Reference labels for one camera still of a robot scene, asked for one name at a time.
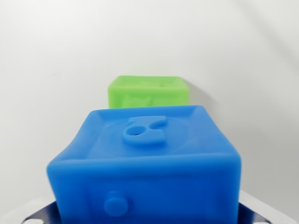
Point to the black-tipped silver gripper right finger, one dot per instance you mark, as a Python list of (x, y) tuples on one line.
[(251, 213)]

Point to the black-tipped silver gripper left finger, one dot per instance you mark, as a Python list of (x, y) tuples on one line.
[(45, 212)]

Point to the blue soft cube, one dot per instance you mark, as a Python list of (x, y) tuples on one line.
[(144, 177)]

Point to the green soft cube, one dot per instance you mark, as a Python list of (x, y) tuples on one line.
[(147, 93)]

